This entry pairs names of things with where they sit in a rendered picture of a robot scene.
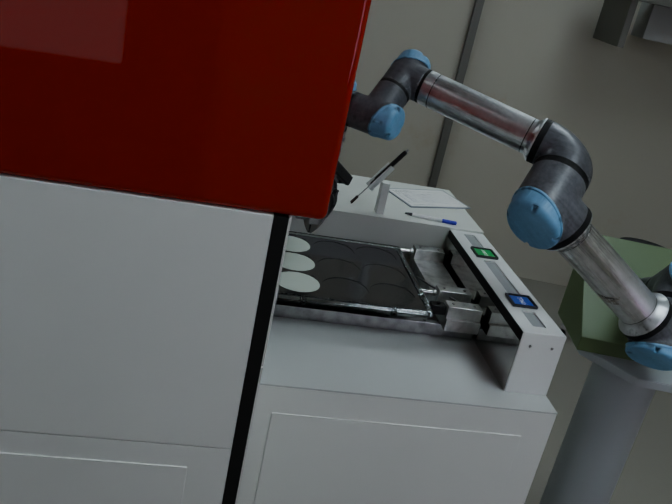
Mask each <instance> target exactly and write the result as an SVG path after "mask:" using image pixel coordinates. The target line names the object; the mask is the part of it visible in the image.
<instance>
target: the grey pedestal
mask: <svg viewBox="0 0 672 504"><path fill-rule="evenodd" d="M577 351H578V353H579V354H580V355H582V356H583V357H585V358H587V359H589V360H590V361H592V365H591V367H590V370H589V373H588V375H587V378H586V381H585V383H584V386H583V389H582V391H581V394H580V397H579V399H578V402H577V405H576V407H575V410H574V413H573V415H572V418H571V421H570V423H569V426H568V429H567V431H566V434H565V437H564V439H563V442H562V445H561V447H560V450H559V453H558V455H557V458H556V461H555V463H554V466H553V469H552V471H551V474H550V477H549V479H548V482H547V485H546V487H545V490H544V493H543V495H542V498H541V501H540V503H539V504H608V503H609V501H610V499H611V496H612V494H613V491H614V489H615V487H616V484H617V482H618V479H619V477H620V474H621V472H622V470H623V467H624V465H625V462H626V460H627V458H628V455H629V453H630V450H631V448H632V446H633V443H634V441H635V438H636V436H637V434H638V431H639V429H640V426H641V424H642V422H643V419H644V417H645V414H646V412H647V410H648V407H649V405H650V402H651V400H652V398H653V395H654V393H655V390H659V391H664V392H669V393H672V371H662V370H656V369H652V368H649V367H646V366H643V365H641V364H639V363H637V362H635V361H631V360H626V359H621V358H616V357H611V356H606V355H601V354H596V353H591V352H586V351H581V350H577Z"/></svg>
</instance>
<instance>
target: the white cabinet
mask: <svg viewBox="0 0 672 504"><path fill-rule="evenodd" d="M555 418H556V415H555V414H545V413H535V412H525V411H515V410H505V409H495V408H485V407H475V406H465V405H455V404H446V403H436V402H426V401H416V400H406V399H396V398H386V397H376V396H366V395H356V394H346V393H336V392H326V391H316V390H306V389H296V388H286V387H276V386H266V385H260V387H259V392H258V397H257V403H256V408H255V413H254V418H253V424H252V429H251V434H250V439H249V445H248V449H247V455H246V460H245V466H244V471H243V476H242V481H241V487H240V492H239V497H238V502H237V504H524V503H525V500H526V498H527V495H528V492H529V489H530V487H531V484H532V481H533V478H534V476H535V473H536V470H537V467H538V465H539V462H540V459H541V456H542V454H543V451H544V448H545V446H546V443H547V440H548V437H549V435H550V432H551V429H552V426H553V424H554V421H555Z"/></svg>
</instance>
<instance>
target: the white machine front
mask: <svg viewBox="0 0 672 504"><path fill-rule="evenodd" d="M291 219H292V218H291V215H284V214H277V213H274V219H273V224H272V230H271V235H270V241H269V246H268V252H267V257H266V263H265V268H264V274H263V280H262V285H261V291H260V296H259V302H258V307H257V313H256V318H255V324H254V329H253V335H252V340H251V346H250V351H249V357H248V362H247V368H246V373H245V379H244V384H243V390H242V395H241V401H240V406H239V412H238V417H237V423H236V428H235V434H234V439H233V445H232V449H234V450H245V449H246V450H247V449H248V445H249V439H250V434H251V429H252V424H253V418H254V413H255V408H256V403H257V397H258V392H259V387H260V382H261V376H262V371H263V366H264V361H265V356H266V350H267V345H268V340H269V335H270V329H271V324H272V319H273V314H274V312H275V309H276V304H277V299H278V294H279V282H280V277H281V272H282V266H283V261H284V256H285V251H286V249H285V248H286V245H287V240H288V235H289V230H290V224H291Z"/></svg>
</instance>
